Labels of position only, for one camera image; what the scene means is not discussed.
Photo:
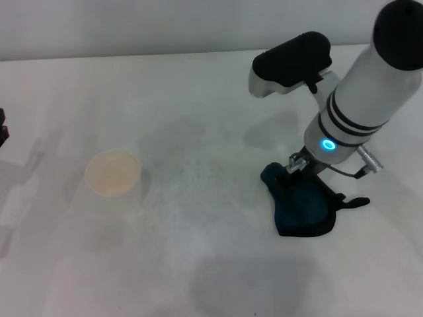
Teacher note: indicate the blue rag with black trim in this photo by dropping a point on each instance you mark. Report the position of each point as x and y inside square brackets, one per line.
[297, 214]

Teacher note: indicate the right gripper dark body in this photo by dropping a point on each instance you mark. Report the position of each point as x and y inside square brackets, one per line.
[312, 165]

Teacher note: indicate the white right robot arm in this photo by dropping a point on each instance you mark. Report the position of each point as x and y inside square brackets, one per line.
[363, 99]

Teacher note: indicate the white paper cup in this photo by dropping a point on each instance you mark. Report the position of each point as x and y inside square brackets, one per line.
[112, 176]

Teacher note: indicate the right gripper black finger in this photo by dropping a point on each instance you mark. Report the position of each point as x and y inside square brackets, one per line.
[284, 183]

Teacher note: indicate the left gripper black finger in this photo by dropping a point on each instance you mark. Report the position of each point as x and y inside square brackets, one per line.
[2, 116]
[4, 135]

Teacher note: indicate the small silver metal connector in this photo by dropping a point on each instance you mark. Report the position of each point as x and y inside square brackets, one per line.
[296, 164]

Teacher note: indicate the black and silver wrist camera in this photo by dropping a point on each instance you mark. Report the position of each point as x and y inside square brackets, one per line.
[291, 62]

